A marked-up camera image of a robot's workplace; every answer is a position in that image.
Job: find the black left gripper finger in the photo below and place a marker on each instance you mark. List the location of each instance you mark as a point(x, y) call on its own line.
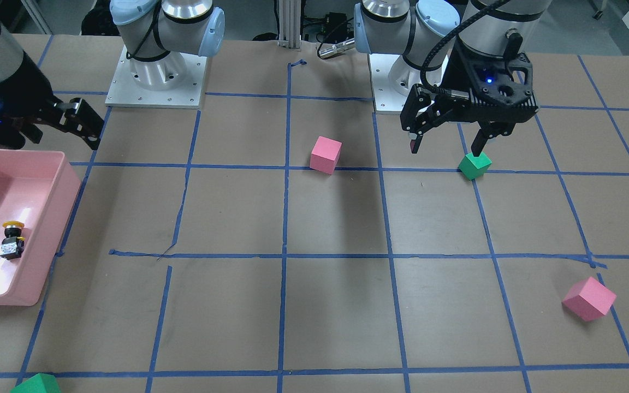
point(418, 125)
point(487, 131)

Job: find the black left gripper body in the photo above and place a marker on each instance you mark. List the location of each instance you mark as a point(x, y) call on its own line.
point(463, 72)

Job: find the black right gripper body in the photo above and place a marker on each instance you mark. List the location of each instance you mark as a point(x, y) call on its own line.
point(19, 105)

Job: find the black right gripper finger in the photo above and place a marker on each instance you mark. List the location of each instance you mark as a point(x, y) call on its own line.
point(78, 118)

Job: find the yellow push button switch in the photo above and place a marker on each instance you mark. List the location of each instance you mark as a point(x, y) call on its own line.
point(13, 244)

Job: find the green foam cube near left arm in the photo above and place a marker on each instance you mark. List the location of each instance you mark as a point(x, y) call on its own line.
point(474, 166)

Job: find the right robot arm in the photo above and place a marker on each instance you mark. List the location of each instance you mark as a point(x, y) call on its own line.
point(156, 34)

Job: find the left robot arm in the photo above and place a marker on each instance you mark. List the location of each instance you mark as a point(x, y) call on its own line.
point(428, 33)

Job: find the pink plastic bin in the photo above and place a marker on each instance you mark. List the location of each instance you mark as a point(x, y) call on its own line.
point(37, 193)

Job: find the pink foam cube centre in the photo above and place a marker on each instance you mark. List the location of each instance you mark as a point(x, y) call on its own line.
point(325, 155)

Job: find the pink foam cube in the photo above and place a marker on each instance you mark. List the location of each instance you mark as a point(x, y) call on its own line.
point(325, 155)
point(589, 299)

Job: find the pink foam cube far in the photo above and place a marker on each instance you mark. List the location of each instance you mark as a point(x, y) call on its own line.
point(589, 299)

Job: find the green foam cube near bin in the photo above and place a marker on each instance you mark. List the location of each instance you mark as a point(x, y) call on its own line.
point(39, 383)

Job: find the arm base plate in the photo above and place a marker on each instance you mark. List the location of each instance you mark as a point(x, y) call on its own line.
point(175, 82)
point(391, 78)

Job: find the aluminium frame post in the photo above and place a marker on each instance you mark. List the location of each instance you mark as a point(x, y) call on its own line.
point(289, 24)

